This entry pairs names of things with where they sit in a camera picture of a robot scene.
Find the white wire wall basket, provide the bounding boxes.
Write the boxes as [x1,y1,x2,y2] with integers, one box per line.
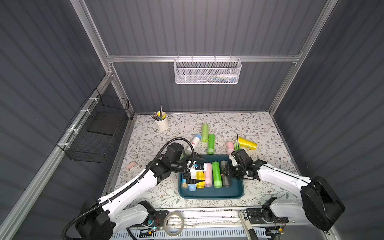
[173,57,242,85]

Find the white roll with red label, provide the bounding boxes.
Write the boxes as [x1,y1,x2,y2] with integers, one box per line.
[191,134,202,150]

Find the black wire side basket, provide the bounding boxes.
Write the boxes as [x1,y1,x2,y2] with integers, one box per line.
[57,92,130,164]

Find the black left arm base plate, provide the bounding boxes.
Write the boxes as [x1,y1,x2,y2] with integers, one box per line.
[132,210,170,228]

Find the bright green roll beside pink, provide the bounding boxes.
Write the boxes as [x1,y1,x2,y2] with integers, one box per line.
[234,143,241,151]

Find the pens and pencils bunch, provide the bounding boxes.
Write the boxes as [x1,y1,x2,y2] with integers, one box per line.
[151,105,167,121]

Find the dark grey trash bag roll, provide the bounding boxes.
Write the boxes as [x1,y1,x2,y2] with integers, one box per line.
[220,160,232,188]

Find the clear packing tape roll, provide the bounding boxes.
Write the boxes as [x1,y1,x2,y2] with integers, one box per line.
[163,212,185,237]

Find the yellow trash bag roll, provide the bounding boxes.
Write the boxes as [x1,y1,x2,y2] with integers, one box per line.
[237,137,258,150]
[196,172,205,189]

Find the white roll with blue end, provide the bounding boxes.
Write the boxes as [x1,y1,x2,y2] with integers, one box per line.
[188,184,197,192]

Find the white pen holder cup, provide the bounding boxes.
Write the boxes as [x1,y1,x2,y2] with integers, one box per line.
[155,115,169,132]

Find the pale green roll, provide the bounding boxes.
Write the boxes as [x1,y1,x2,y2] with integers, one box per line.
[212,162,223,188]
[201,123,209,143]

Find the light green roll near box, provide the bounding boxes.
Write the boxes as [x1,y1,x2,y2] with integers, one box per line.
[180,152,188,160]

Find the teal plastic storage box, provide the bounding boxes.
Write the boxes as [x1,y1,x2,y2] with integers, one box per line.
[178,173,244,200]

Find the pink small stapler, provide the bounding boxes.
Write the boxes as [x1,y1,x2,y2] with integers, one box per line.
[126,161,138,171]

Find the pink trash bag roll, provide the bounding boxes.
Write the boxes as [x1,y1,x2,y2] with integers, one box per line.
[205,163,213,188]
[226,142,235,156]

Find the items in white basket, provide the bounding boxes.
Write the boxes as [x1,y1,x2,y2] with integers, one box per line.
[196,74,239,83]

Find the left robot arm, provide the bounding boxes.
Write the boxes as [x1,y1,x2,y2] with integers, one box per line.
[62,138,208,240]

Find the black corrugated cable hose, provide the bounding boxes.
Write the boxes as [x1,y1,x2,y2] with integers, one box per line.
[61,137,196,240]

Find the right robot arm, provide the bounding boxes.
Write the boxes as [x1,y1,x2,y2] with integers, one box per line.
[230,157,345,232]

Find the bright green roll centre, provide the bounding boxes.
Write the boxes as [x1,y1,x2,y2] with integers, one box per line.
[207,134,216,155]

